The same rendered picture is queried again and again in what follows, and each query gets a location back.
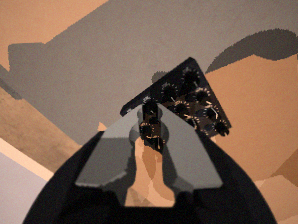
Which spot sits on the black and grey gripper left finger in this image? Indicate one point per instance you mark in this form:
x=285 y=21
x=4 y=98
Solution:
x=105 y=163

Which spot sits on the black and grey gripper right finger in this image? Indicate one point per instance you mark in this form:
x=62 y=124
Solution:
x=192 y=162

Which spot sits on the black knob box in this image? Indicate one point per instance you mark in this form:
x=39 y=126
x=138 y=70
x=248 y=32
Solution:
x=200 y=102

